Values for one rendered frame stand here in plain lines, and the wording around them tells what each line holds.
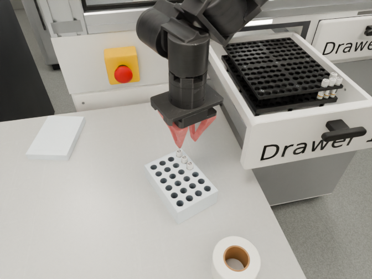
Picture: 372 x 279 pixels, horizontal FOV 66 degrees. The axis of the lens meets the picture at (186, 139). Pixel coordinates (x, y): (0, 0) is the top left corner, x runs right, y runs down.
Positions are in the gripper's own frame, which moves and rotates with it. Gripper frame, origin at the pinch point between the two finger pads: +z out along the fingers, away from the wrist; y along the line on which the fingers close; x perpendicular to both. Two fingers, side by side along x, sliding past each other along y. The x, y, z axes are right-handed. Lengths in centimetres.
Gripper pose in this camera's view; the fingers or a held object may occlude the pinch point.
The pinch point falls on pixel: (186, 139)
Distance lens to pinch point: 51.7
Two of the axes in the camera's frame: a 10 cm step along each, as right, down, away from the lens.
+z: -0.2, 7.1, 7.0
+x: 5.3, 6.0, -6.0
